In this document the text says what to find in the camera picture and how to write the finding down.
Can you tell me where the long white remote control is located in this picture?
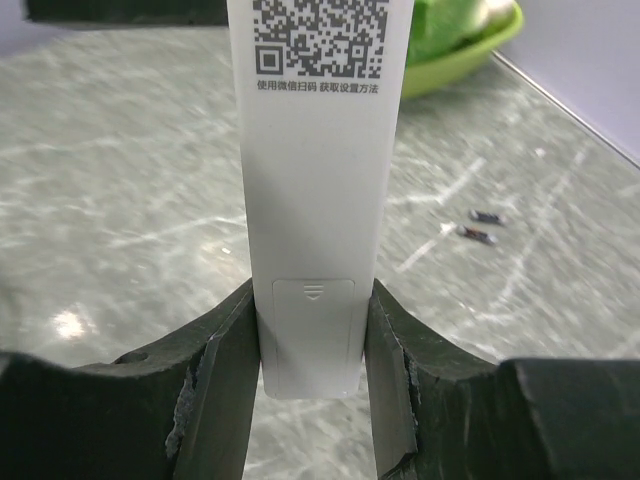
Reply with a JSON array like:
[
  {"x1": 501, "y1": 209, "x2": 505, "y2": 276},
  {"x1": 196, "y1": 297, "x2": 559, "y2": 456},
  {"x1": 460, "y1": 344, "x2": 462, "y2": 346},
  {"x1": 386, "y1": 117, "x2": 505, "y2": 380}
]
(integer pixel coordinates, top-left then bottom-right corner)
[{"x1": 227, "y1": 1, "x2": 413, "y2": 400}]

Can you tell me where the green plastic basket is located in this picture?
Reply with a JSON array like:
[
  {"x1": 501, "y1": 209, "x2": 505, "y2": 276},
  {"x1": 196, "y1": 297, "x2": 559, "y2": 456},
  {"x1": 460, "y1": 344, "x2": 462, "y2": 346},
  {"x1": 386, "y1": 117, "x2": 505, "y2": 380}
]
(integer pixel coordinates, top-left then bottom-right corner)
[{"x1": 401, "y1": 2, "x2": 524, "y2": 99}]

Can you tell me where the green leafy toy lettuce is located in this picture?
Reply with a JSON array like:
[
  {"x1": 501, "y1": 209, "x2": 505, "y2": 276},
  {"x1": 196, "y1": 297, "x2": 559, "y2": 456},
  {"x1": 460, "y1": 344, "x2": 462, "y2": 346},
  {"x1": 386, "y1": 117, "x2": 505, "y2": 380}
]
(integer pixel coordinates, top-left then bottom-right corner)
[{"x1": 407, "y1": 0, "x2": 516, "y2": 64}]

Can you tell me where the dark battery far one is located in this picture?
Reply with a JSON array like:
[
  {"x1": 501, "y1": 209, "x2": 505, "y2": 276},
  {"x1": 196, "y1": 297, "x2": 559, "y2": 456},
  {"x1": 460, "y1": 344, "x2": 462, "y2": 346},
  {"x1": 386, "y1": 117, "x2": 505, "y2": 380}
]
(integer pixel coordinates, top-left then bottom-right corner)
[{"x1": 469, "y1": 209, "x2": 505, "y2": 225}]

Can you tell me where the dark battery one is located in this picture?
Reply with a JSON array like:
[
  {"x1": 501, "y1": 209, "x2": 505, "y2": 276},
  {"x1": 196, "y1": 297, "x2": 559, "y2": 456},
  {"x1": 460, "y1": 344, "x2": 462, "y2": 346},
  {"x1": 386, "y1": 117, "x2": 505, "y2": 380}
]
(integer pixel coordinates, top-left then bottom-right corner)
[
  {"x1": 456, "y1": 225, "x2": 497, "y2": 245},
  {"x1": 469, "y1": 209, "x2": 505, "y2": 225}
]

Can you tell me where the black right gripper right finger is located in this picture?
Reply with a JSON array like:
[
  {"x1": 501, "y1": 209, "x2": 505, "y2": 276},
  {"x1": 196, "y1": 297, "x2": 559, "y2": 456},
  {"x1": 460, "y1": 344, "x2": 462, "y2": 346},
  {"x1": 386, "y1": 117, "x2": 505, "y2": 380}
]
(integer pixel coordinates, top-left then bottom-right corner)
[{"x1": 365, "y1": 283, "x2": 639, "y2": 479}]

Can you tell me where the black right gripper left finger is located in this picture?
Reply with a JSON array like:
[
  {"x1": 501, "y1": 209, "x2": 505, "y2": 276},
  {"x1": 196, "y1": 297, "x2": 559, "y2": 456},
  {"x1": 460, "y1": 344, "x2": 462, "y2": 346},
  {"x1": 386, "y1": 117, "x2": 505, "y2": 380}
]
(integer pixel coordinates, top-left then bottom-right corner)
[{"x1": 1, "y1": 283, "x2": 260, "y2": 479}]

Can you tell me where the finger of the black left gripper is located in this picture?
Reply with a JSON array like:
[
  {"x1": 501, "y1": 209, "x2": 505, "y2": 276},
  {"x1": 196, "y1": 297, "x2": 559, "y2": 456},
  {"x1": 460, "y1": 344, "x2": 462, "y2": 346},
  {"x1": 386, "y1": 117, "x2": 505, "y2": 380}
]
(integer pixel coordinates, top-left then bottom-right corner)
[{"x1": 23, "y1": 0, "x2": 228, "y2": 29}]

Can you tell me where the dark battery near one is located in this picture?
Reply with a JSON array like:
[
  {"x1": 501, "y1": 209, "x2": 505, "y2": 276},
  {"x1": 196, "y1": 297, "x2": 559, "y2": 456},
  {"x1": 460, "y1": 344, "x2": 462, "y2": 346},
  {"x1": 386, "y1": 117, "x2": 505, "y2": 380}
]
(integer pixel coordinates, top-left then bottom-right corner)
[{"x1": 456, "y1": 225, "x2": 497, "y2": 245}]

